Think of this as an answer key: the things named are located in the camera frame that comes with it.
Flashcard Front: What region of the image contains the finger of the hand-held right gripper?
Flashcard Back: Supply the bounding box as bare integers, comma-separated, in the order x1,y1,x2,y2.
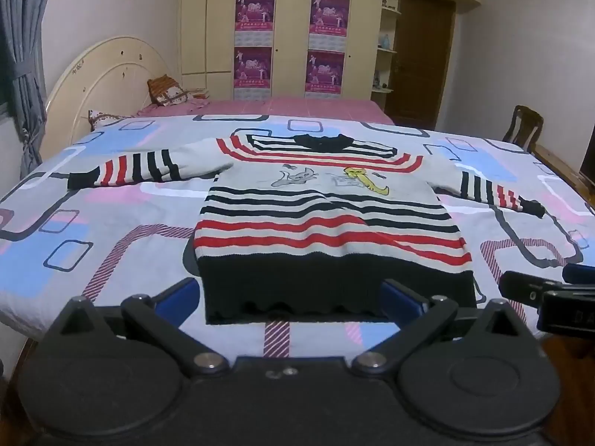
562,263,595,285
499,270,595,336

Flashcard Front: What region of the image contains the wooden bed frame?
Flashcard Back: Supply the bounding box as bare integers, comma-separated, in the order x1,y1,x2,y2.
530,142,595,214

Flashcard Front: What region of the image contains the cream wardrobe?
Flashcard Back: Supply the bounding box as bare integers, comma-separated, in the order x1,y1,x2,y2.
180,0,386,101

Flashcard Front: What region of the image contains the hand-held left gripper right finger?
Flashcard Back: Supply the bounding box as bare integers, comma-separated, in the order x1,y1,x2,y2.
352,279,535,378

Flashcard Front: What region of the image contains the dark wooden chair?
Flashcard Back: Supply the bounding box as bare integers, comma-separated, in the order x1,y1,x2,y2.
502,104,544,154

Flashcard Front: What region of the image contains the pink bed sheet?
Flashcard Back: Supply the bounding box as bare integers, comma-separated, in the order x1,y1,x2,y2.
135,97,396,126

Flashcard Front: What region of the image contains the grey curtain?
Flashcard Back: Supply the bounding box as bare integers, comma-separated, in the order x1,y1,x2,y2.
0,0,53,182

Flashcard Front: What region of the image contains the brown wooden door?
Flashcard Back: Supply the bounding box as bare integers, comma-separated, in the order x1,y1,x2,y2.
386,0,456,131

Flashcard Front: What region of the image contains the striped knit sweater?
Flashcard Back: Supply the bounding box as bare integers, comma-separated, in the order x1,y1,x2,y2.
67,132,546,326

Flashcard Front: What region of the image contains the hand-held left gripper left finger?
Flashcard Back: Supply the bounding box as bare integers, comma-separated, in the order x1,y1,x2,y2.
49,278,228,378

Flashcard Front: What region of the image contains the cream rounded headboard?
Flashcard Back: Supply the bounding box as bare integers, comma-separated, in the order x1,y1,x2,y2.
39,36,187,161

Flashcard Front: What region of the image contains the brown patterned cushion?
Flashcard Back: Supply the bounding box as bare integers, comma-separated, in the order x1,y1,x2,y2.
147,74,196,109

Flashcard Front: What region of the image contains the patterned pillow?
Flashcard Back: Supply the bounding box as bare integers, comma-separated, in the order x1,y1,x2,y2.
88,109,140,132

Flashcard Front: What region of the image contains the patterned bed sheet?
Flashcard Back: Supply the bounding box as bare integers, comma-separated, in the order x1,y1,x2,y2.
0,114,595,350

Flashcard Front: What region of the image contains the purple wall poster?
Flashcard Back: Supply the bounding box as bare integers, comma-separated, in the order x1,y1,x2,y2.
309,0,351,50
233,46,273,100
305,49,345,99
235,0,276,47

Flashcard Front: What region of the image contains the cream open shelf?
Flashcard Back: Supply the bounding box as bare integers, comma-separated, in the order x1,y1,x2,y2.
372,0,401,107

